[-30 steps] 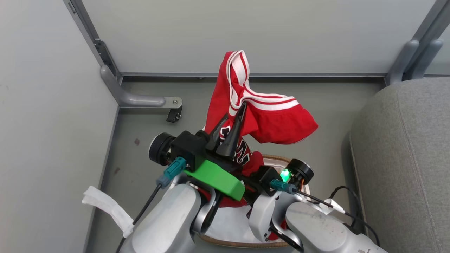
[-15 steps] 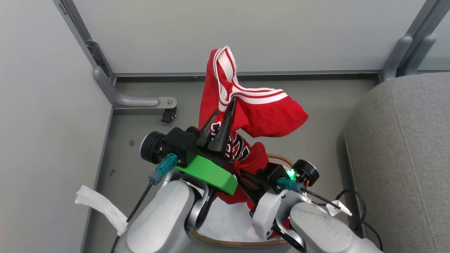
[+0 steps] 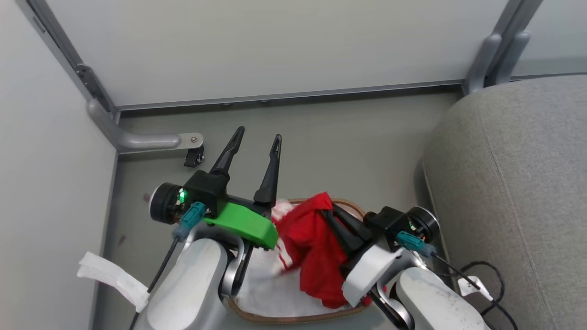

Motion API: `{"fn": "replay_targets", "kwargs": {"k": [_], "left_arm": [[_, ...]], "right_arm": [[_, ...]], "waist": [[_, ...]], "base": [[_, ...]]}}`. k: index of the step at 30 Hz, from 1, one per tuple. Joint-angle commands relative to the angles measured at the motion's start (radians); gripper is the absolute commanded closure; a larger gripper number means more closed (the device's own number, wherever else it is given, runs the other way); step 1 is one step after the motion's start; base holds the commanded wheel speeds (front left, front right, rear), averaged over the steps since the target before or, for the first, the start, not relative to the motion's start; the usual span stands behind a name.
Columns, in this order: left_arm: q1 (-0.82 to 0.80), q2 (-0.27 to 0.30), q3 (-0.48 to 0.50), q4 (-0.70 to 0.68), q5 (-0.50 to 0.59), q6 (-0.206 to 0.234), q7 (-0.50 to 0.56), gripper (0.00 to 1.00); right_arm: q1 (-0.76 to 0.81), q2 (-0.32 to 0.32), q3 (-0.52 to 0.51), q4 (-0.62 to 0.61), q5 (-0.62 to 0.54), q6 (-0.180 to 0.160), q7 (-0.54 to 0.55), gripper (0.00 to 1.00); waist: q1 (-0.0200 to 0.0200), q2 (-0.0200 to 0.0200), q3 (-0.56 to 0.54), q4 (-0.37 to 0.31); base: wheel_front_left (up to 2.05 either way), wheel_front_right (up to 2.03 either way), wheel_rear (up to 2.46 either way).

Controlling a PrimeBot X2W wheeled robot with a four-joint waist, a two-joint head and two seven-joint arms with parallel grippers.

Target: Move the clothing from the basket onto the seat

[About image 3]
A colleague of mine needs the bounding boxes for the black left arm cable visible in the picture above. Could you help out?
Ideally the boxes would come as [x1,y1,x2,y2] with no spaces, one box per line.
[129,202,207,330]

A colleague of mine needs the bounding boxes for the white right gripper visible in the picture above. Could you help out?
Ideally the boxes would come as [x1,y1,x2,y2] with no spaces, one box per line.
[321,203,400,308]

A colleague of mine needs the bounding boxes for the white cable tag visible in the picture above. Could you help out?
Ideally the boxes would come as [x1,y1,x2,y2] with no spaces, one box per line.
[457,275,494,302]

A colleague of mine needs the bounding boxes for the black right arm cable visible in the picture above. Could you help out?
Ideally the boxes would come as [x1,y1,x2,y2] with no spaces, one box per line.
[397,231,495,302]

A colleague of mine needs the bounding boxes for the grey fabric sofa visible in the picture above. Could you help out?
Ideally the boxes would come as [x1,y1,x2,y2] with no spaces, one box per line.
[421,75,587,330]

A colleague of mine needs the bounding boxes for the grey metal double post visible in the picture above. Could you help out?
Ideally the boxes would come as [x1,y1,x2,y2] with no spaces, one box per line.
[461,0,544,96]

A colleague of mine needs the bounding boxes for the red garment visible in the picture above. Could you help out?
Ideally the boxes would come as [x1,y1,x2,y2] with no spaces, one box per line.
[271,192,373,309]

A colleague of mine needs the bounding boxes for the grey metal panel rail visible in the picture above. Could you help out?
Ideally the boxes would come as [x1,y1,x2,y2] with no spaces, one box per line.
[113,79,465,112]

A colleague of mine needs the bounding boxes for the black caster wheel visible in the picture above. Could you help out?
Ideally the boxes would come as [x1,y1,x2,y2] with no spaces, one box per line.
[184,146,205,168]

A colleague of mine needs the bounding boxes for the grey metal door stopper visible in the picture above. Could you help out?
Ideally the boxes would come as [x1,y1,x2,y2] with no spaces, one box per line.
[87,99,205,154]

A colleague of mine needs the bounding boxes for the brown rimmed laundry basket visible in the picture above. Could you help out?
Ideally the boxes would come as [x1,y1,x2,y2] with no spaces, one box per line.
[227,198,373,324]

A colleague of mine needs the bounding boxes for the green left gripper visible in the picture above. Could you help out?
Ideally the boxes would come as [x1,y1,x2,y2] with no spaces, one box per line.
[202,126,282,251]

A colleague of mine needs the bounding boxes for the white fabric strap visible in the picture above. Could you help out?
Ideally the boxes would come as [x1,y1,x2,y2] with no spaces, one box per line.
[77,251,150,313]

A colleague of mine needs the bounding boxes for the black looped floor cable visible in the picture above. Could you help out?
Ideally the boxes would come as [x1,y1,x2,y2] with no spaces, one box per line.
[447,261,520,330]

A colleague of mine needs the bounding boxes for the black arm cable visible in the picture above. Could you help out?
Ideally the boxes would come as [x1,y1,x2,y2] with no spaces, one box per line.
[129,202,207,330]
[397,231,495,302]

